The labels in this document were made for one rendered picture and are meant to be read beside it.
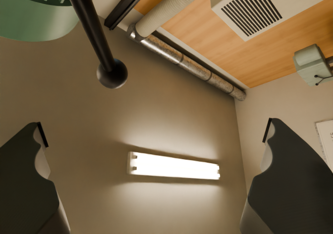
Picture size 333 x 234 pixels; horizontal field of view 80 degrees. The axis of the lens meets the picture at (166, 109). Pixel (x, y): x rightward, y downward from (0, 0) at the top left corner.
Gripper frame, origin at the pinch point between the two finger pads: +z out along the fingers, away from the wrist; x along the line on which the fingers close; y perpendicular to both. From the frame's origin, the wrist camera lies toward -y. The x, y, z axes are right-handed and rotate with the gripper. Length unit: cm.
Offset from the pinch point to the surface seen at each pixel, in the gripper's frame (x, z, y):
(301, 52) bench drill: 126, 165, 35
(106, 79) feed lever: -5.6, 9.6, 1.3
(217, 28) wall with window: 59, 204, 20
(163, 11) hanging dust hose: 4, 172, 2
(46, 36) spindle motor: -14.7, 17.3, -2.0
